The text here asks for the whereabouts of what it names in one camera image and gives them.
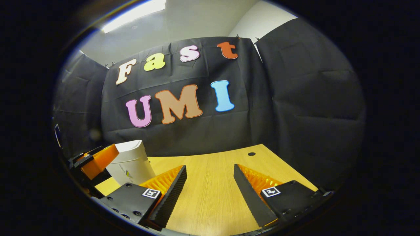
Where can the wooden desktop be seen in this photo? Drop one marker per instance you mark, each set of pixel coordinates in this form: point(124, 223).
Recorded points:
point(213, 183)

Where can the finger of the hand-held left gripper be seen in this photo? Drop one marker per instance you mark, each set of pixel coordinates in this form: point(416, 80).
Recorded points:
point(78, 158)
point(101, 160)

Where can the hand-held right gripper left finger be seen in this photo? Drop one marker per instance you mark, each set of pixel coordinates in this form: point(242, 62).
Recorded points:
point(172, 196)

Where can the white desktop garbage bin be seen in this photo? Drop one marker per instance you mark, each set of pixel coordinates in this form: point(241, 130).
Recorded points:
point(131, 164)

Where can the black backdrop cloth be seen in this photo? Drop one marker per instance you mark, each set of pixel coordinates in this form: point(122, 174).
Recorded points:
point(311, 114)

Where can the ceiling light panel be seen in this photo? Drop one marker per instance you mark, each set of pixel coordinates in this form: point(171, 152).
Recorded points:
point(134, 16)

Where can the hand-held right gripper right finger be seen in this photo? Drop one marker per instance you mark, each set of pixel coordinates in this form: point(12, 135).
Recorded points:
point(251, 200)

